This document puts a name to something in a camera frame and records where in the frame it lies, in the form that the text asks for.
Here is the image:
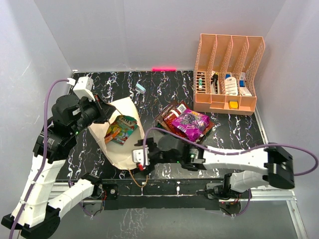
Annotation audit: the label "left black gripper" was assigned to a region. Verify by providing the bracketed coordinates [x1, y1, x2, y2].
[71, 93, 116, 135]

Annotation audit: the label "colourful candy packet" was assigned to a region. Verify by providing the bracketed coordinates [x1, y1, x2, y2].
[104, 115, 138, 145]

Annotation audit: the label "brown paper bag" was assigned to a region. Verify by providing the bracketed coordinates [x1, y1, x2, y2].
[89, 97, 145, 170]

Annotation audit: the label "red Doritos chips bag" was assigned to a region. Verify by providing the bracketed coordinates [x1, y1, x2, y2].
[164, 100, 214, 143]

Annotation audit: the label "purple snack packet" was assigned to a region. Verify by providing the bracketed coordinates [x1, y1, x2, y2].
[172, 109, 210, 142]

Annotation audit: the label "red brown snack box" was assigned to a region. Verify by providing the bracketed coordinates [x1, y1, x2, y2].
[155, 100, 178, 128]

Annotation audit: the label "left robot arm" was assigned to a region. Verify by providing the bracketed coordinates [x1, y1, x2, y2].
[1, 95, 116, 239]

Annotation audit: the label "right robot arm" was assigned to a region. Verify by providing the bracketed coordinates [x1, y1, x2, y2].
[132, 134, 295, 200]

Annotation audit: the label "light blue stapler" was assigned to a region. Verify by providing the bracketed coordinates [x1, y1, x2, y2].
[136, 83, 146, 94]

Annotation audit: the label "pink tape strip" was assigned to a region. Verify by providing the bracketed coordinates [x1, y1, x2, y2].
[152, 67, 176, 72]

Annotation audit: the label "yellow sticky notes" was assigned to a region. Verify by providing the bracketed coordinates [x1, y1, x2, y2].
[228, 101, 239, 110]

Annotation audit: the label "white labelled bottle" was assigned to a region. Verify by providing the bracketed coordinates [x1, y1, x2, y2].
[224, 77, 238, 96]

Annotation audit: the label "orange desk organizer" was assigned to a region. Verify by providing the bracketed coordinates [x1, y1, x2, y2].
[193, 33, 265, 116]

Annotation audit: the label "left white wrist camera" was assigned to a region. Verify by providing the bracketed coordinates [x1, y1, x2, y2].
[67, 76, 95, 102]

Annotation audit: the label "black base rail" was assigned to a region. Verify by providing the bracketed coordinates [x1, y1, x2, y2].
[99, 178, 240, 212]

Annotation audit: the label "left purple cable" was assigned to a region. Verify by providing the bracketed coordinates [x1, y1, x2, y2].
[8, 78, 70, 239]

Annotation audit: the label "purple cable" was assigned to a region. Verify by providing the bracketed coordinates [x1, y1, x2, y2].
[8, 78, 70, 239]
[142, 127, 319, 176]

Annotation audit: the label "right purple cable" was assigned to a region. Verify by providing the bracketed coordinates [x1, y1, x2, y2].
[142, 127, 319, 176]

